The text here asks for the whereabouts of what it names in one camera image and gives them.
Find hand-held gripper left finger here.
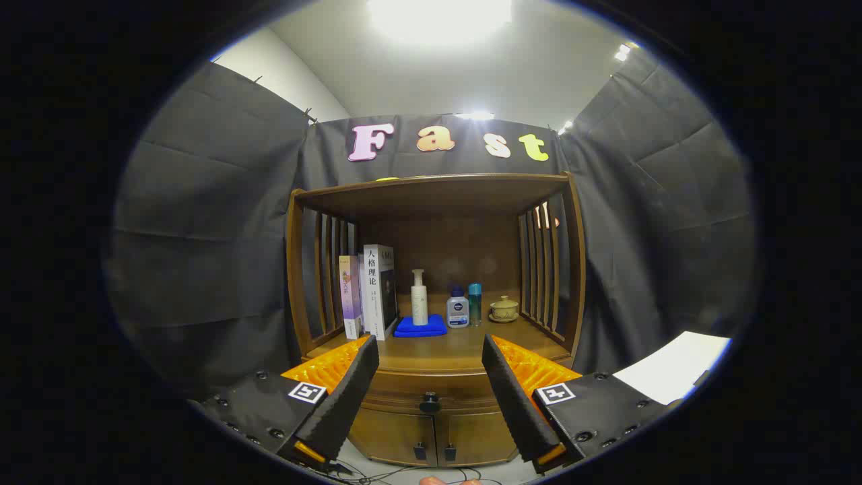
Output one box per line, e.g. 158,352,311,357
192,335,380,472

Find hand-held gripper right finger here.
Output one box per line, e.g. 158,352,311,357
482,334,681,474

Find wooden drawer with black knob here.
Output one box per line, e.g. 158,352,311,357
360,367,506,415

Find wooden cabinet door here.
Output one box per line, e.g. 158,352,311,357
436,411,519,467
347,408,437,467

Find wooden countertop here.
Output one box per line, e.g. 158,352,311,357
303,317,573,375

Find wooden cabinet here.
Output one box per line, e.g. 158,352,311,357
285,172,587,469

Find beige lidded teacup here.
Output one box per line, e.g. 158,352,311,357
489,295,519,323

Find blue folded cloth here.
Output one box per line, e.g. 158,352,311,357
394,314,448,338

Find purple book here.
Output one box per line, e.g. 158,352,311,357
339,255,364,340

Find clear bottle with blue pump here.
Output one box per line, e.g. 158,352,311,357
446,286,470,329

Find thick white book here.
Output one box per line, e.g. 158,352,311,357
362,244,398,341

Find white pump bottle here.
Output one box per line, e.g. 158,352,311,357
411,269,429,327

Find ceiling light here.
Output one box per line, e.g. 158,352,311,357
367,0,512,44

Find black floor cables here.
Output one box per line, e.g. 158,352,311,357
330,458,502,485

